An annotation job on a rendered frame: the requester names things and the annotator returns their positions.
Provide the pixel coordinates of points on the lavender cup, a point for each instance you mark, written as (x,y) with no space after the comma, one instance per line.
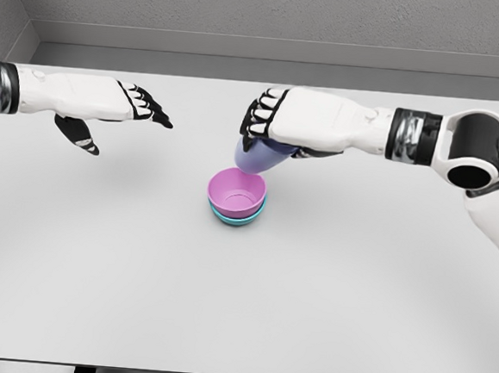
(258,157)

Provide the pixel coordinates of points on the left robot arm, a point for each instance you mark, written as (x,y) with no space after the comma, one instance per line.
(6,89)

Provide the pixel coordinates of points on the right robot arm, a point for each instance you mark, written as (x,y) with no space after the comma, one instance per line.
(451,146)

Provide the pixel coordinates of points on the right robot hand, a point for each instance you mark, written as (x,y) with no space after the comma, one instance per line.
(307,117)

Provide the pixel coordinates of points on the pink bowl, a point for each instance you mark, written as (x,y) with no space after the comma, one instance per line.
(237,194)

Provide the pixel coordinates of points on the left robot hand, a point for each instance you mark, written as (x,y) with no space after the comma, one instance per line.
(92,96)

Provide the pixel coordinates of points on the teal bowl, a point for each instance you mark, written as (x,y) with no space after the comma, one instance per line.
(247,219)

